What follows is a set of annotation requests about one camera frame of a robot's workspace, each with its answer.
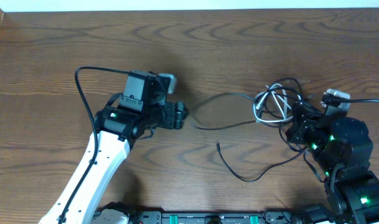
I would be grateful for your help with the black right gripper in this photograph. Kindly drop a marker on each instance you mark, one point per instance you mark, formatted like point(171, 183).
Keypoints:
point(302, 123)

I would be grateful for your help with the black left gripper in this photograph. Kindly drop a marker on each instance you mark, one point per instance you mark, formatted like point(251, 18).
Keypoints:
point(176, 116)

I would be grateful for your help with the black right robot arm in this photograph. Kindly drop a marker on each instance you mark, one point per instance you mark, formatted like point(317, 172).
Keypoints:
point(342, 148)

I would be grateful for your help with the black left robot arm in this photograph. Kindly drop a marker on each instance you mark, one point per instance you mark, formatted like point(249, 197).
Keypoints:
point(126, 116)

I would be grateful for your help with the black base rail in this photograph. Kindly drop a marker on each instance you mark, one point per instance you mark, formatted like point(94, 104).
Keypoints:
point(208, 217)

